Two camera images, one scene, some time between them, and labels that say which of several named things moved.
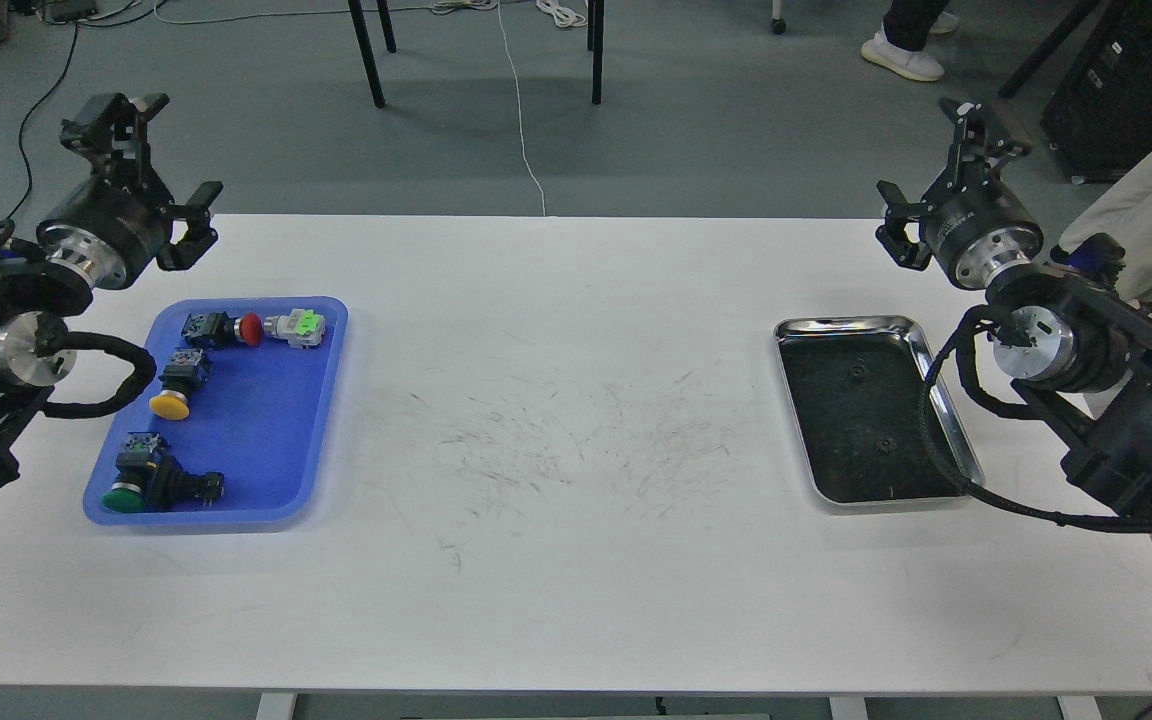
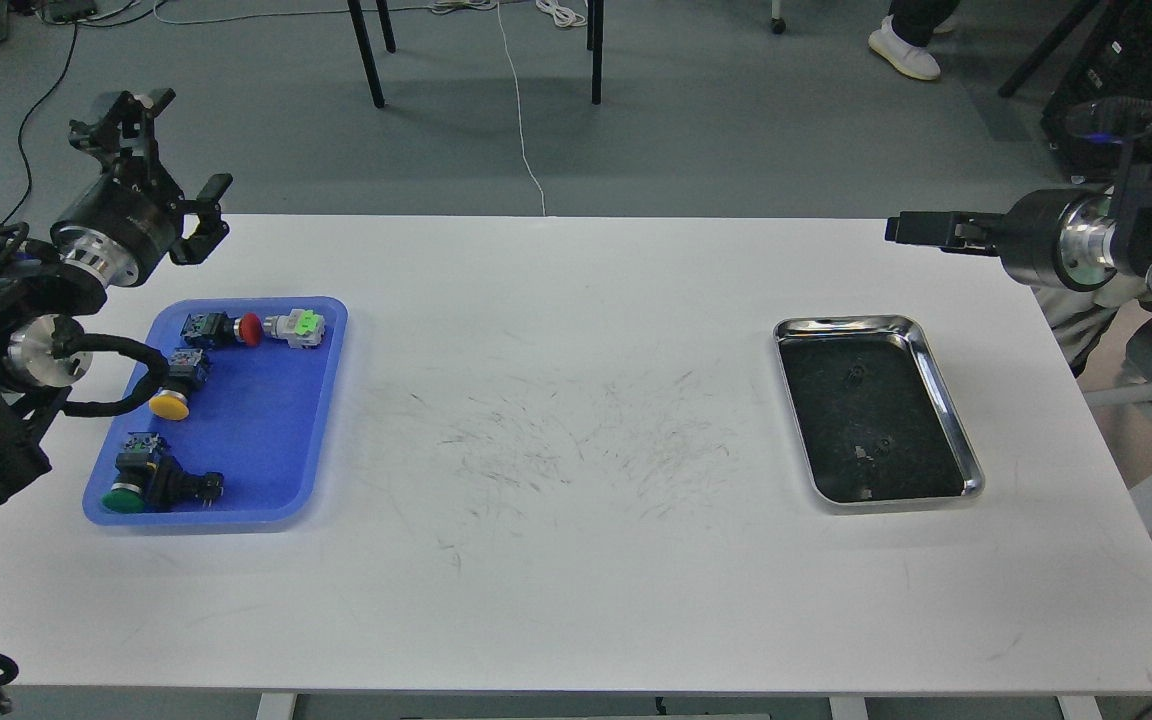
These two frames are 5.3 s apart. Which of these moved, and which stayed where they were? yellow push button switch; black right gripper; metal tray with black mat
Moved: black right gripper
Stayed: yellow push button switch; metal tray with black mat
